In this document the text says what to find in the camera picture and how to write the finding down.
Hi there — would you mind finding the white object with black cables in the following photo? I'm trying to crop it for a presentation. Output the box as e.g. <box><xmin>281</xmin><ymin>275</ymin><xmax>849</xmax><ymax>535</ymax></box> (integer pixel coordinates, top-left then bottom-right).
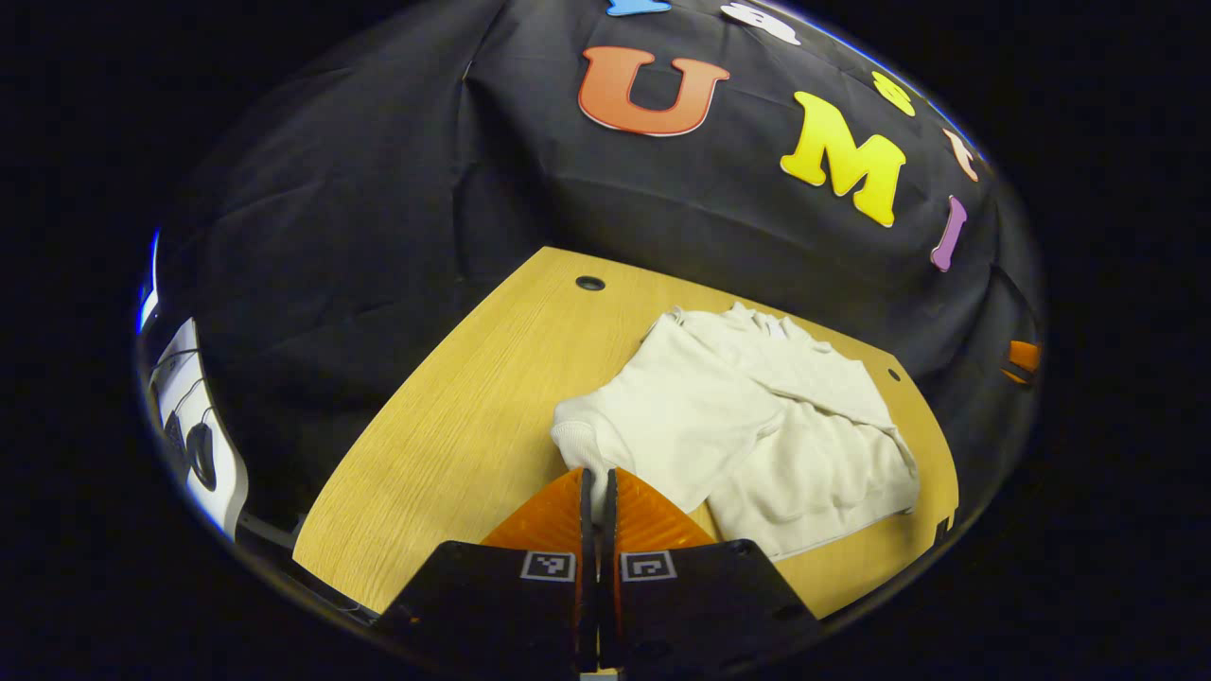
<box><xmin>149</xmin><ymin>318</ymin><xmax>249</xmax><ymax>542</ymax></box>

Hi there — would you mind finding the black backdrop cloth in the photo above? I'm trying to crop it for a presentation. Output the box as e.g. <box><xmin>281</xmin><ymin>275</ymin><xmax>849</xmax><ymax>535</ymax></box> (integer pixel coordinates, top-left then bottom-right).
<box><xmin>137</xmin><ymin>0</ymin><xmax>1046</xmax><ymax>531</ymax></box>

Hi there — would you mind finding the bright blue-white screen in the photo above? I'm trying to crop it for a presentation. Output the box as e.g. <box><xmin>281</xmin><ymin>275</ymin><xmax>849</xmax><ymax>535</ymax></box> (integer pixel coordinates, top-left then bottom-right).
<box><xmin>137</xmin><ymin>230</ymin><xmax>160</xmax><ymax>334</ymax></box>

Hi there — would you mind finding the cream sweatshirt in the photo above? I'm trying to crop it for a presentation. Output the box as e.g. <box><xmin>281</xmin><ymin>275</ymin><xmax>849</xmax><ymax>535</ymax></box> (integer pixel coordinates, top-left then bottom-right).
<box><xmin>551</xmin><ymin>303</ymin><xmax>921</xmax><ymax>561</ymax></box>

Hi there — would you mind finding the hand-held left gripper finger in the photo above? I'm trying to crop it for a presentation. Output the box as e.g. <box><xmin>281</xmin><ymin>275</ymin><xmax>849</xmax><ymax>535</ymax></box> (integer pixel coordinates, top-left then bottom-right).
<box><xmin>602</xmin><ymin>466</ymin><xmax>824</xmax><ymax>674</ymax></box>
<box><xmin>372</xmin><ymin>466</ymin><xmax>599</xmax><ymax>677</ymax></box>

